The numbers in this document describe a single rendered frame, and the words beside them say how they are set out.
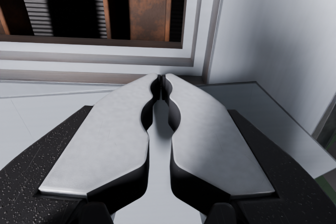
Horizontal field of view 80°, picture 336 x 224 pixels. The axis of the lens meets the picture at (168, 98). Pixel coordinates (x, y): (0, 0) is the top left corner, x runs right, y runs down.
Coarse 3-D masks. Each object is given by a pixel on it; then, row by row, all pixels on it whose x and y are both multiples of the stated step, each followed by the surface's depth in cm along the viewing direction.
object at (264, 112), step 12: (252, 96) 14; (264, 96) 14; (252, 108) 14; (264, 108) 14; (276, 108) 14; (252, 120) 15; (264, 120) 15; (276, 120) 15; (288, 120) 15; (264, 132) 16; (276, 132) 16; (288, 132) 16; (300, 132) 16; (288, 144) 16; (300, 144) 16; (312, 144) 16; (300, 156) 17
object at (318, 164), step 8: (312, 152) 17; (320, 152) 17; (312, 160) 17; (320, 160) 17; (328, 160) 17; (304, 168) 18; (312, 168) 18; (320, 168) 18; (328, 168) 18; (312, 176) 19
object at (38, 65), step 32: (192, 0) 14; (192, 32) 15; (0, 64) 14; (32, 64) 14; (64, 64) 14; (96, 64) 14; (128, 64) 14; (160, 64) 15; (192, 64) 15; (0, 96) 14
